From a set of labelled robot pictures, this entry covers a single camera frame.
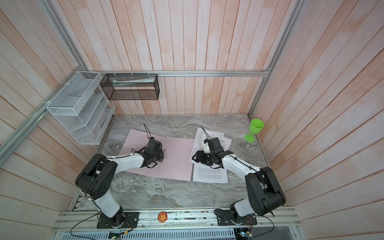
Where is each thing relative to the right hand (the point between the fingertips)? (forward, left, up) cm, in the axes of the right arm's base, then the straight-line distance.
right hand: (196, 158), depth 89 cm
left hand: (+4, +23, -5) cm, 24 cm away
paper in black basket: (+35, +48, +29) cm, 66 cm away
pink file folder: (0, +11, -5) cm, 12 cm away
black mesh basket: (+45, +47, +19) cm, 68 cm away
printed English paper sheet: (-7, -5, -6) cm, 11 cm away
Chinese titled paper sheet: (+22, -5, -6) cm, 23 cm away
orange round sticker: (-31, +17, -6) cm, 35 cm away
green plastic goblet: (+18, -38, +8) cm, 43 cm away
